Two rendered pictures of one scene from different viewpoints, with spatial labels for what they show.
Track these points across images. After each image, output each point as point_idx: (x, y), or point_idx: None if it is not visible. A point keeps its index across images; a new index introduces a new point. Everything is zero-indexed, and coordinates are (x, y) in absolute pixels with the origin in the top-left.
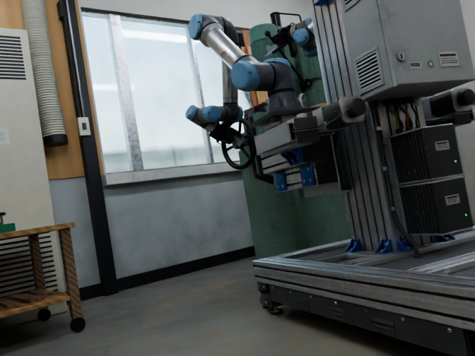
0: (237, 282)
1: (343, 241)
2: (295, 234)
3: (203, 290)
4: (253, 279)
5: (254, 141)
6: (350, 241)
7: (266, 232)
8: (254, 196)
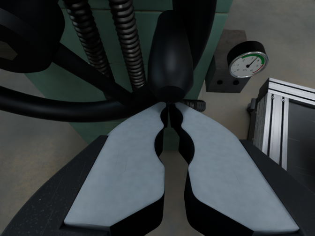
0: (52, 152)
1: (269, 155)
2: (167, 128)
3: (24, 202)
4: (69, 137)
5: (200, 57)
6: (286, 163)
7: (105, 122)
8: (62, 84)
